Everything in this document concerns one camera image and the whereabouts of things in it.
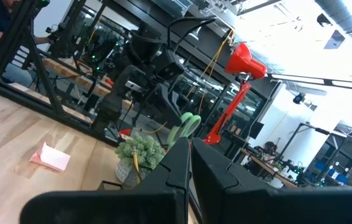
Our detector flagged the yellow wooden pencil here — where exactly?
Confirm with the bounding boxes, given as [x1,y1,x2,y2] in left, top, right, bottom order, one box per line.
[131,145,140,174]

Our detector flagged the black mesh desk organizer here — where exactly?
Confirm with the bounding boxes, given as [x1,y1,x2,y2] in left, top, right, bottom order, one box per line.
[96,166,164,191]

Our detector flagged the pink sticky notes pad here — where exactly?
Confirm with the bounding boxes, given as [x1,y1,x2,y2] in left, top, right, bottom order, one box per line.
[29,141,72,173]

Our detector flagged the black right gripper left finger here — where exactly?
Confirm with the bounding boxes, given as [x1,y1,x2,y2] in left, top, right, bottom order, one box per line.
[19,136,193,224]

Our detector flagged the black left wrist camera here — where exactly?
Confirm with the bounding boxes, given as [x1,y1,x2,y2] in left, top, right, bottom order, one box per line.
[156,50,185,82]

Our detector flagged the green handled scissors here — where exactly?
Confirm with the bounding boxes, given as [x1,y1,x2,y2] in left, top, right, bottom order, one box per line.
[166,111,202,151]

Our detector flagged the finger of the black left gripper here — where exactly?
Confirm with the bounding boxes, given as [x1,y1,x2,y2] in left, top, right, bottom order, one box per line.
[151,94,176,126]
[167,92,185,128]

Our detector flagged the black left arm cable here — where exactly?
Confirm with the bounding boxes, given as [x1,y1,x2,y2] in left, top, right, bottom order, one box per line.
[130,16,217,66]

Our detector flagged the green plant in patterned pot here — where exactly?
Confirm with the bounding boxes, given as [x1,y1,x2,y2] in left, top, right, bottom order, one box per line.
[115,133,167,190]

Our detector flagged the red desk lamp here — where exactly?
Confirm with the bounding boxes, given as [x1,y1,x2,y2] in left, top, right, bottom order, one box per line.
[202,42,268,146]

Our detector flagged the black table frame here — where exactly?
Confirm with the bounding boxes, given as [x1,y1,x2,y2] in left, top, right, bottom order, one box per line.
[0,0,123,147]

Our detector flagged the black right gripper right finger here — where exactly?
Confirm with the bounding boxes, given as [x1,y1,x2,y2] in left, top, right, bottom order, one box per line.
[191,138,352,224]

